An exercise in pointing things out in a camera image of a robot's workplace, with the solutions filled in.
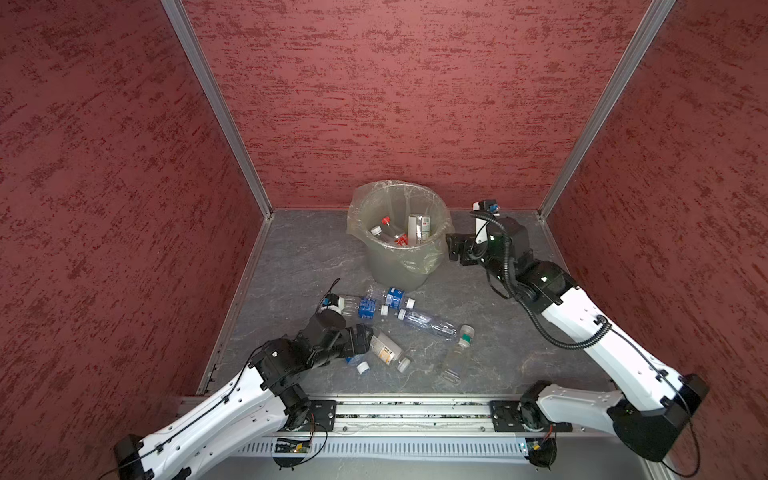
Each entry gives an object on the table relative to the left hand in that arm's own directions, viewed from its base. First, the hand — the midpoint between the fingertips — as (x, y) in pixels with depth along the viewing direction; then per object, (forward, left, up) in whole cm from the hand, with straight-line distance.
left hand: (357, 341), depth 75 cm
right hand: (+19, -25, +19) cm, 37 cm away
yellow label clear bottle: (-1, -8, -6) cm, 10 cm away
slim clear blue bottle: (+9, -19, -8) cm, 23 cm away
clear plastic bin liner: (+37, -1, +15) cm, 40 cm away
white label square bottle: (+35, -17, +5) cm, 39 cm away
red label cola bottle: (+33, -12, +2) cm, 35 cm away
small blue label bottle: (-2, 0, -8) cm, 8 cm away
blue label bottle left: (+12, 0, -6) cm, 14 cm away
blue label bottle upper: (+16, -10, -6) cm, 19 cm away
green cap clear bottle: (-4, -26, -9) cm, 28 cm away
